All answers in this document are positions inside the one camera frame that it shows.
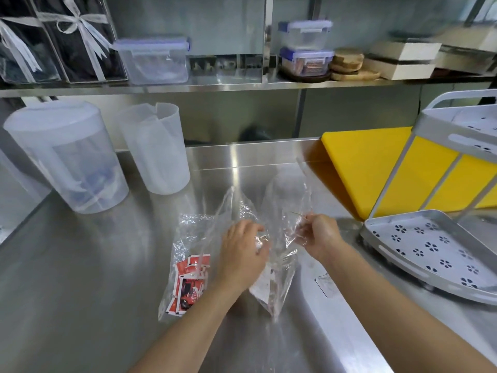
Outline person's right hand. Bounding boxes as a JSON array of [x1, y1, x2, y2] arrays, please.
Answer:
[[295, 214, 346, 265]]

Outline person's left hand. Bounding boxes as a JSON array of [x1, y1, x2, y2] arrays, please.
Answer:
[[211, 219, 271, 298]]

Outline clear plastic bag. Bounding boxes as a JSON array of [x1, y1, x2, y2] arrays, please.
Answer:
[[248, 158, 313, 320]]

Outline person's right forearm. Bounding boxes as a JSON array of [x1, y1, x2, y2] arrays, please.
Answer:
[[322, 246, 497, 373]]

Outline person's left forearm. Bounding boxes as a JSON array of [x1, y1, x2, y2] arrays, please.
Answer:
[[130, 281, 253, 373]]

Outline clear bag with red packets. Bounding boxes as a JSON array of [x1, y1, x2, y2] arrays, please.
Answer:
[[158, 186, 259, 322]]

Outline white sticker label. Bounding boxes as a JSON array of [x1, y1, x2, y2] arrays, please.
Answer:
[[314, 273, 341, 299]]

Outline yellow cutting board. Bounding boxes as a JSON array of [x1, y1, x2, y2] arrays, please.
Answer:
[[321, 127, 497, 221]]

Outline red sauce packets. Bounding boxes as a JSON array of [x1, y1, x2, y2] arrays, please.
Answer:
[[166, 254, 211, 316]]

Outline white corner shelf rack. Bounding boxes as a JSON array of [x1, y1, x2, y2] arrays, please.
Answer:
[[359, 89, 497, 306]]

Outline dark round plate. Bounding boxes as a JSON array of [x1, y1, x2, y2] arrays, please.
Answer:
[[288, 71, 332, 83]]

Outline translucent open measuring jug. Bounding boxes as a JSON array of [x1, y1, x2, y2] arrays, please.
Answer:
[[114, 102, 191, 196]]

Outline stainless steel shelf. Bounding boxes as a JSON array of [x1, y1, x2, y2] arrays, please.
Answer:
[[0, 0, 497, 99]]

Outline filled small blue-lidded container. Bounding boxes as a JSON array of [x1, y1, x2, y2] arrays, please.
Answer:
[[279, 47, 335, 77]]

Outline stack of wooden coasters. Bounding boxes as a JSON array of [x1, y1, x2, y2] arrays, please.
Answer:
[[329, 48, 381, 81]]

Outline metal letter sign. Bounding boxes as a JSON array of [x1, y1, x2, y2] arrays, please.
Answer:
[[189, 54, 263, 75]]

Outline white flat box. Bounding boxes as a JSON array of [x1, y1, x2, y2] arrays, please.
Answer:
[[362, 58, 437, 81], [368, 40, 443, 61]]

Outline empty small blue-lidded container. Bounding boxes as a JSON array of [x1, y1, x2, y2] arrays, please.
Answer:
[[278, 20, 334, 51]]

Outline large clear blue-lidded container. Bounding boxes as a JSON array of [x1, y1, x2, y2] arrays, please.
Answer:
[[112, 37, 192, 86]]

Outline translucent lidded plastic pitcher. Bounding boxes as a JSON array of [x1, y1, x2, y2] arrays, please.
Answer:
[[3, 100, 130, 214]]

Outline clear gift box with ribbon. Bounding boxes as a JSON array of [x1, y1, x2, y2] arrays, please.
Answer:
[[0, 0, 63, 84], [29, 0, 129, 83]]

